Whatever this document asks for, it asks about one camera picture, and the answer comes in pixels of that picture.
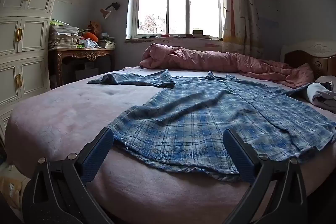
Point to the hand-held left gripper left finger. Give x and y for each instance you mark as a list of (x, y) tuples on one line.
[(98, 155)]

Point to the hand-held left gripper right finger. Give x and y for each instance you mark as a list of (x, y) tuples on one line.
[(239, 153)]

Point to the blue plaid shirt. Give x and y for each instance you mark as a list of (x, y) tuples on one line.
[(189, 121)]

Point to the bed with pink sheet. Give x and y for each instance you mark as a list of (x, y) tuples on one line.
[(65, 113)]

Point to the cardboard box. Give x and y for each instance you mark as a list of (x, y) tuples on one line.
[(10, 192)]

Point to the pink duvet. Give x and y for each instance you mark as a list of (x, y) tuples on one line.
[(210, 58)]

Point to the white folded garment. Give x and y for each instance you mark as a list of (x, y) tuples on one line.
[(323, 98)]

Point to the carved wooden desk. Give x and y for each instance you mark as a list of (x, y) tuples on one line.
[(86, 53)]

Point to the clear plastic bag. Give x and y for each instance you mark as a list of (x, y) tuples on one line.
[(88, 43)]

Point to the stack of books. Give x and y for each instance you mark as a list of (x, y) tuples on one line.
[(107, 43)]

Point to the orange plush toy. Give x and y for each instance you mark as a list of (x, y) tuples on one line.
[(90, 36)]

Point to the stack of papers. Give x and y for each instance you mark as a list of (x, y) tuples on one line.
[(63, 37)]

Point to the wooden bed headboard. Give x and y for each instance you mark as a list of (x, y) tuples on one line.
[(315, 56)]

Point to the box on windowsill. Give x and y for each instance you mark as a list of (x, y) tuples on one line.
[(198, 32)]

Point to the brown paper bag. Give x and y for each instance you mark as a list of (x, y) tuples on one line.
[(94, 27)]

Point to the white cabinet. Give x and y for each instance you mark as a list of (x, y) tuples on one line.
[(21, 29)]

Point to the tree print curtain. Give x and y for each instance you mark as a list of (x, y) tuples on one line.
[(236, 3)]

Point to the pink wall lamp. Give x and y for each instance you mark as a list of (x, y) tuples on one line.
[(106, 12)]

